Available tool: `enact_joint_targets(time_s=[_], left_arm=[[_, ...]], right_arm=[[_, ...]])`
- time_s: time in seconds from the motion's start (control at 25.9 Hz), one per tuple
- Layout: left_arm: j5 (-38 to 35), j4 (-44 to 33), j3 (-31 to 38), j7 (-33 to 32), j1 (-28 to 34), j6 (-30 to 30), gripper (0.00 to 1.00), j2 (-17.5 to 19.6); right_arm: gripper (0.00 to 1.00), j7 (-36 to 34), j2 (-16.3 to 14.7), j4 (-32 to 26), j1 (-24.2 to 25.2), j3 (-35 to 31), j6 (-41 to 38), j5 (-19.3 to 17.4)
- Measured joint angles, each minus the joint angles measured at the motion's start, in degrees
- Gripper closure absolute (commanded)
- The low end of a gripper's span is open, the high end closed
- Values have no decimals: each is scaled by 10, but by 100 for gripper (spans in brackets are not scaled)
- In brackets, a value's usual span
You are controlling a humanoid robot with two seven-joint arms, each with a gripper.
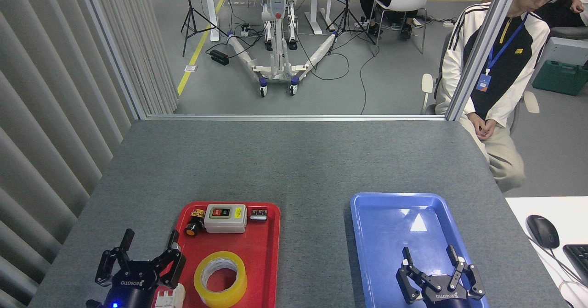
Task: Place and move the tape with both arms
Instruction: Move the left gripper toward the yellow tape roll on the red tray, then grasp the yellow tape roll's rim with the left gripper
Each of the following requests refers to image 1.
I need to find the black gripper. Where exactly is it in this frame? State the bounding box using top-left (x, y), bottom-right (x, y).
top-left (95, 229), bottom-right (187, 308)
top-left (396, 245), bottom-right (486, 308)

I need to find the yellow tape roll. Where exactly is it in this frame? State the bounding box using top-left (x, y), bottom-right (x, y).
top-left (193, 251), bottom-right (248, 308)

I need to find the person's left hand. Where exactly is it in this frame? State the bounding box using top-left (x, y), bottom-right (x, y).
top-left (480, 119), bottom-right (498, 142)

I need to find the person's right hand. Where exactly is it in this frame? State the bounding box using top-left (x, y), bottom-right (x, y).
top-left (468, 114), bottom-right (486, 137)

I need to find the white red block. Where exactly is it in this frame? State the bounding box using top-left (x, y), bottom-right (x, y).
top-left (153, 284), bottom-right (186, 308)

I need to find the black yellow push button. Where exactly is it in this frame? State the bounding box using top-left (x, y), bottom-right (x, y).
top-left (185, 209), bottom-right (206, 236)

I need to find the blue plastic tray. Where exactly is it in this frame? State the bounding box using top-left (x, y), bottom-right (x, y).
top-left (350, 192), bottom-right (490, 308)

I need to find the black computer mouse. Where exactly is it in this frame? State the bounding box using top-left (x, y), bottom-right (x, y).
top-left (526, 215), bottom-right (560, 249)

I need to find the red plastic tray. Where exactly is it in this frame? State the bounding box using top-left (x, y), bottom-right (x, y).
top-left (152, 201), bottom-right (282, 308)

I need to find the black keyboard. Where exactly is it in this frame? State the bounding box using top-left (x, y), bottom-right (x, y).
top-left (563, 245), bottom-right (588, 286)

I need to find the white desk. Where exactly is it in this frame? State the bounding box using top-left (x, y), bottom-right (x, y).
top-left (505, 197), bottom-right (588, 308)

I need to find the grey pleated curtain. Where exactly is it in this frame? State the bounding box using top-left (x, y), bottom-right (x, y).
top-left (0, 0), bottom-right (180, 308)

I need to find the person in white black jacket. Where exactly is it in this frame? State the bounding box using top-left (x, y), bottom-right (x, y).
top-left (434, 0), bottom-right (575, 193)

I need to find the green plastic case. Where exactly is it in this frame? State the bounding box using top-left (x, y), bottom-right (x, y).
top-left (533, 60), bottom-right (588, 96)

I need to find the black tripod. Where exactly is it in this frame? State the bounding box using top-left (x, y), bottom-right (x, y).
top-left (325, 0), bottom-right (378, 57)
top-left (181, 0), bottom-right (229, 57)

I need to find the white stand on wheels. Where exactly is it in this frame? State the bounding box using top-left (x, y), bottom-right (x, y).
top-left (226, 0), bottom-right (346, 98)

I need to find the grey switch box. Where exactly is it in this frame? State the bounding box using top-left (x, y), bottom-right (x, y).
top-left (204, 203), bottom-right (248, 234)

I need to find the black mouse cable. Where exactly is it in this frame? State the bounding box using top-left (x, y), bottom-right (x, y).
top-left (528, 237), bottom-right (588, 285)

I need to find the black floor cable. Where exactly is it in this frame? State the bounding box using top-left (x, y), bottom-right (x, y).
top-left (294, 35), bottom-right (382, 115)

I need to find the silver frame rail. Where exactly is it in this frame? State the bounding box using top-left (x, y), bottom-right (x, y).
top-left (146, 114), bottom-right (447, 122)

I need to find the silver frame post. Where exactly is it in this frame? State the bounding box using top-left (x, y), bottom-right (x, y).
top-left (446, 0), bottom-right (524, 121)
top-left (76, 0), bottom-right (148, 119)

